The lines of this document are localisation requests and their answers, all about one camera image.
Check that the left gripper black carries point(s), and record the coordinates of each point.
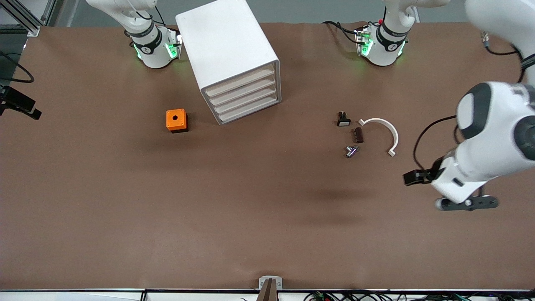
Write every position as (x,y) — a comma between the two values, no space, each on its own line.
(434,171)

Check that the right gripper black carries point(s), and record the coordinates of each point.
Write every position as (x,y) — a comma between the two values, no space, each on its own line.
(16,100)

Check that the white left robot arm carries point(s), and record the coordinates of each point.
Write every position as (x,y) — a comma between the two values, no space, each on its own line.
(493,138)

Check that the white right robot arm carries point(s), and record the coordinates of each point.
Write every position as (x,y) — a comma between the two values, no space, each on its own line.
(152,46)

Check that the brown terminal block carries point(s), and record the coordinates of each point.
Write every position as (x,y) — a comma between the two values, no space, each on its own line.
(358,135)

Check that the brown table cover sheet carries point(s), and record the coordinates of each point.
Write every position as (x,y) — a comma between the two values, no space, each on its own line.
(267,234)

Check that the white curved plastic bracket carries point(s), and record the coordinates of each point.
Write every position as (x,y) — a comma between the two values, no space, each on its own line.
(386,124)

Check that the silver key switch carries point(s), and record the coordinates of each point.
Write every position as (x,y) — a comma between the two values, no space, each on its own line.
(351,152)

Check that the aluminium frame profile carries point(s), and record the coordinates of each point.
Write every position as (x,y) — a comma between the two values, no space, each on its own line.
(25,21)

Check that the black white push button switch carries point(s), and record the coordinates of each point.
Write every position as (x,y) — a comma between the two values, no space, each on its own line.
(343,121)

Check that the orange button enclosure box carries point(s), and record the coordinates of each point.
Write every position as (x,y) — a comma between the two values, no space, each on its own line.
(175,119)

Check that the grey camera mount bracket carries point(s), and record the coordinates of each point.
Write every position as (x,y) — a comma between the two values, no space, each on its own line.
(263,284)

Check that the white table edge rail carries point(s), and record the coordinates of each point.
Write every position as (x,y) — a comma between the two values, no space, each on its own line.
(83,296)

